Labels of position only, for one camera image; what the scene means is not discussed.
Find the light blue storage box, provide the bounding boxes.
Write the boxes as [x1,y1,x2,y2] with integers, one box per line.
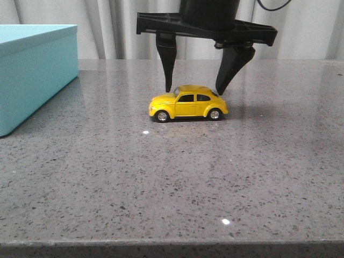
[1,24,78,136]

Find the yellow toy beetle car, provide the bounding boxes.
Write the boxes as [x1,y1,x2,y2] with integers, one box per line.
[149,85,229,123]

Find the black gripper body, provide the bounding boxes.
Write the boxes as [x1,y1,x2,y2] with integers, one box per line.
[137,0,277,49]

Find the black cable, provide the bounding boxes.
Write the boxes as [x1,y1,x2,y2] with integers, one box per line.
[255,0,293,12]

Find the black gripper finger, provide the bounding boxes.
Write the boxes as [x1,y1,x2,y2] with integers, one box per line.
[216,46,255,95]
[156,32,177,92]

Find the grey pleated curtain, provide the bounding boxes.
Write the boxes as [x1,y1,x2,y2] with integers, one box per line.
[1,1,343,60]

